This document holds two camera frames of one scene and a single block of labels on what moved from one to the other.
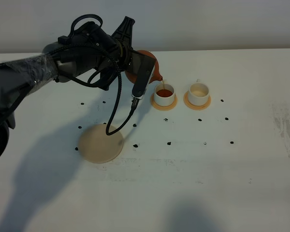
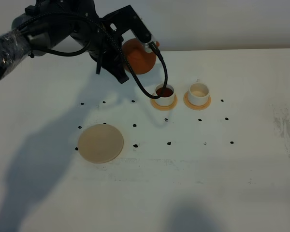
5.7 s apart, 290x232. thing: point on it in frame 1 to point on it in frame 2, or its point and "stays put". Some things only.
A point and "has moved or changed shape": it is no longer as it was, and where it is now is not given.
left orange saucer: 163,108 stays put
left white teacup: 164,94 stays put
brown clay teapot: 155,76 has moved or changed shape
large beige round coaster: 96,146 stays put
